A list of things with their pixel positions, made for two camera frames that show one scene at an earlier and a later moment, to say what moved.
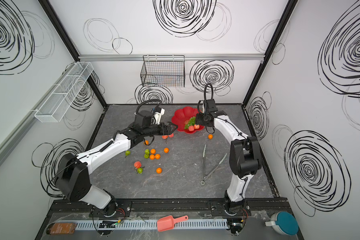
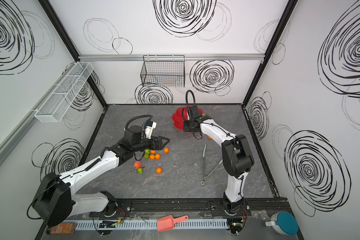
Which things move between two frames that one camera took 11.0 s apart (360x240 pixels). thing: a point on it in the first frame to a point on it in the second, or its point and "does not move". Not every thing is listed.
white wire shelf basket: [56, 106] does not move
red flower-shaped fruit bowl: [180, 115] does not move
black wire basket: [165, 71] does not move
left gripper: [162, 129] to [154, 143]
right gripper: [200, 120] to [187, 126]
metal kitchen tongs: [204, 176] does not move
